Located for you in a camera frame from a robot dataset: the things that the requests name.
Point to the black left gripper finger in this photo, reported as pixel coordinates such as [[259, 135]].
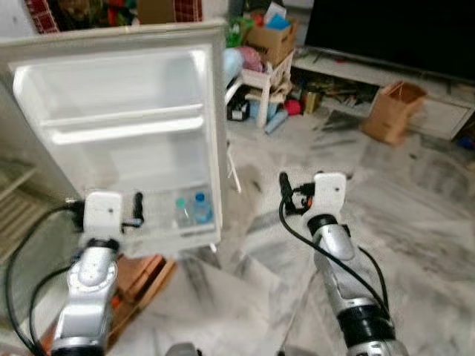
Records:
[[137, 208]]

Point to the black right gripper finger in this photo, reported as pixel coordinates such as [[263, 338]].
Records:
[[286, 187]]

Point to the teal cap water bottle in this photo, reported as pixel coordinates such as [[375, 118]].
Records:
[[182, 215]]

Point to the silver white fridge door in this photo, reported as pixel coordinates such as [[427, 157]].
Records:
[[111, 89]]

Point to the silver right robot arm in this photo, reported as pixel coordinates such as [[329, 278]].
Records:
[[334, 248]]

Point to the grey fridge body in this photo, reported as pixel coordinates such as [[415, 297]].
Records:
[[18, 208]]

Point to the white folding chair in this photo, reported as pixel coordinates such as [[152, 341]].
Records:
[[233, 169]]

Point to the blue cap water bottle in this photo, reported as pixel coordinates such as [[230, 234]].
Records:
[[202, 211]]

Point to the red ball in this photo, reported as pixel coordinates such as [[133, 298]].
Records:
[[293, 107]]

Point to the small black box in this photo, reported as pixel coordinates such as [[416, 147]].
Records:
[[237, 109]]

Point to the white storage rack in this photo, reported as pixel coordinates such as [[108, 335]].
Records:
[[256, 78]]

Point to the brown paper bag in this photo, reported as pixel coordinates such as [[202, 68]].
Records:
[[390, 115]]

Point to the pink bag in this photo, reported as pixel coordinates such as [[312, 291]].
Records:
[[254, 59]]

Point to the light blue cushion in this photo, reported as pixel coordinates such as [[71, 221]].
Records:
[[232, 65]]

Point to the brown cardboard box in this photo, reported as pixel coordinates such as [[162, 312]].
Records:
[[271, 44]]

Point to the green plastic item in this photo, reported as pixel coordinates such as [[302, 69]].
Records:
[[237, 31]]

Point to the white low TV bench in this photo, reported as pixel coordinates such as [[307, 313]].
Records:
[[445, 111]]

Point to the black flat television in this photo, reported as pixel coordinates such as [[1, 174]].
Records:
[[386, 33]]

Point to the plain brown carton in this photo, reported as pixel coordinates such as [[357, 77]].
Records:
[[156, 10]]

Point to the red plaid cloth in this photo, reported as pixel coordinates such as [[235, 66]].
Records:
[[43, 15]]

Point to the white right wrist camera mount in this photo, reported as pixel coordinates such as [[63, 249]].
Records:
[[330, 194]]

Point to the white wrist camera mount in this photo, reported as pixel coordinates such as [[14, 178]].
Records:
[[330, 194], [102, 215]]

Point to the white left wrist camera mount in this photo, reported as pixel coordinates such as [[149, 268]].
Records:
[[102, 215]]

